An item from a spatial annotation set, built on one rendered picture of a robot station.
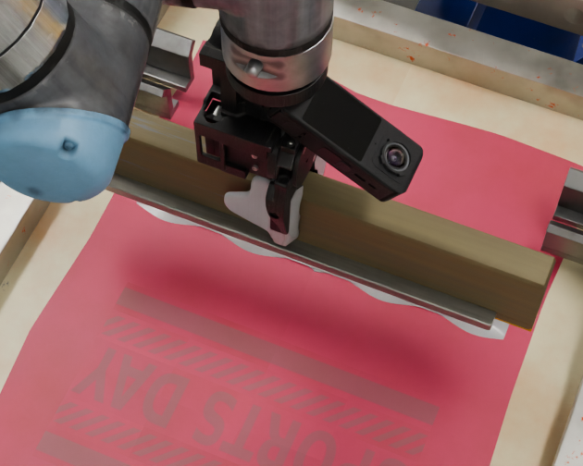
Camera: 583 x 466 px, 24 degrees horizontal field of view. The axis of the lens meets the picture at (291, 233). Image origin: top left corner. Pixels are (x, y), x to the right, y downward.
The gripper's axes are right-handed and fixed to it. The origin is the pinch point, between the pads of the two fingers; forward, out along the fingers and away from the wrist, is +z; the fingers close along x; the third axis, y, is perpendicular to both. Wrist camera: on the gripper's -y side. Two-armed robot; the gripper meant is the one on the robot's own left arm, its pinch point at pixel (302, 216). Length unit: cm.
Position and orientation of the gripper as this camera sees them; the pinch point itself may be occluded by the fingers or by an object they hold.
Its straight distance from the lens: 108.8
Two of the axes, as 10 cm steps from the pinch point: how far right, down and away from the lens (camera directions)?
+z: 0.0, 5.1, 8.6
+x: -3.9, 7.9, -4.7
